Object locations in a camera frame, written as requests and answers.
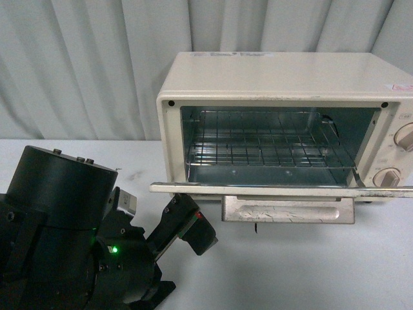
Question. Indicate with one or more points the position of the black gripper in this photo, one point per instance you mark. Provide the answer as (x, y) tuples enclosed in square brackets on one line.
[(127, 276)]

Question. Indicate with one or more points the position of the cream oven door with handle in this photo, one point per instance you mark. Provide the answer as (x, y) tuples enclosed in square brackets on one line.
[(309, 204)]

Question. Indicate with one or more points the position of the cream Toshiba toaster oven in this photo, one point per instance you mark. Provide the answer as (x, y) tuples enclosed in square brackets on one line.
[(368, 100)]

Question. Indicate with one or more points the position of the white pleated curtain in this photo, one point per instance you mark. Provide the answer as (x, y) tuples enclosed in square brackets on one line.
[(92, 69)]

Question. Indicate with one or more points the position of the beige lower timer knob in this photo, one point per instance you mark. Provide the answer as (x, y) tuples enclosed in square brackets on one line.
[(389, 177)]

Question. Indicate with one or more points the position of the beige upper temperature knob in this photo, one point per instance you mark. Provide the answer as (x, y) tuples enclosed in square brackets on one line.
[(404, 137)]

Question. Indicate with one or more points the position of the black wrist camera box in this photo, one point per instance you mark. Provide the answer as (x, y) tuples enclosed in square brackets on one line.
[(182, 219)]

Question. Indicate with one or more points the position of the metal wire oven rack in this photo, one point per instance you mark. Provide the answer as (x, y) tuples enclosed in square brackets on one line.
[(266, 139)]

